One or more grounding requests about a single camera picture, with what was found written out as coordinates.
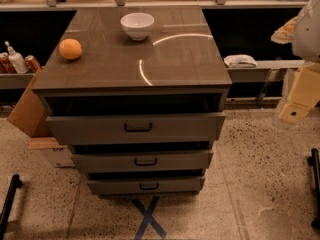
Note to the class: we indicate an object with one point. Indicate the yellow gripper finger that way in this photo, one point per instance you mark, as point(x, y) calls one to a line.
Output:
point(284, 34)
point(300, 93)

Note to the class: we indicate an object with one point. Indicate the red soda can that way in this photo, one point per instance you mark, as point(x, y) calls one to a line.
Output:
point(32, 63)

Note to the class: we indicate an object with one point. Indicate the white ceramic bowl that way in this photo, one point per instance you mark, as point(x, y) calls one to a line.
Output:
point(137, 26)

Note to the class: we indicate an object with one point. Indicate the white pump bottle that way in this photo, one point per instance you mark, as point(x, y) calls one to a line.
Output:
point(16, 59)

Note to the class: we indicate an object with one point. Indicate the grey bottom drawer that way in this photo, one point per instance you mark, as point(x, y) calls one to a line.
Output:
point(149, 185)

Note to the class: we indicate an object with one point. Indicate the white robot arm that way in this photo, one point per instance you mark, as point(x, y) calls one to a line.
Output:
point(306, 37)

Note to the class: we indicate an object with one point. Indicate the brown cardboard box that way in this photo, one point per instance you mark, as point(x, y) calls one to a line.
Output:
point(29, 114)

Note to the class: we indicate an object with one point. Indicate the grey drawer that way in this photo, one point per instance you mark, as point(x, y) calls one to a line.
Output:
point(142, 161)
point(149, 185)
point(136, 129)

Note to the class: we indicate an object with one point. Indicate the folded white cloth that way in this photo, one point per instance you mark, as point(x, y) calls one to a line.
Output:
point(240, 61)

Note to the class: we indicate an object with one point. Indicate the orange fruit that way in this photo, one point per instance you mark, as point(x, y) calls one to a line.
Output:
point(70, 49)

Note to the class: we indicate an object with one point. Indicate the white box on floor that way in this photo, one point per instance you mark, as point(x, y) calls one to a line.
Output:
point(57, 155)

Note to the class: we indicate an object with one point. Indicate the grey metal shelf rail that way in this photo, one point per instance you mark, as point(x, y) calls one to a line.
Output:
point(265, 71)

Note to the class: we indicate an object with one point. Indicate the grey top drawer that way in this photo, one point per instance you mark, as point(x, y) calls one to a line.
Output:
point(136, 129)

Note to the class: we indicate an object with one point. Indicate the red can at edge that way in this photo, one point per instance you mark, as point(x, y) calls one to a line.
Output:
point(5, 64)

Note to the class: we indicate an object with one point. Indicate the black left base leg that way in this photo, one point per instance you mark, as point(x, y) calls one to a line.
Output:
point(15, 183)

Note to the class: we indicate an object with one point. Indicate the grey drawer cabinet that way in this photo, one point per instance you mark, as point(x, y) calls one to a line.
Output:
point(176, 70)

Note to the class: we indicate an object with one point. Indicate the blue tape cross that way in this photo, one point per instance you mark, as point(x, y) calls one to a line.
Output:
point(148, 218)

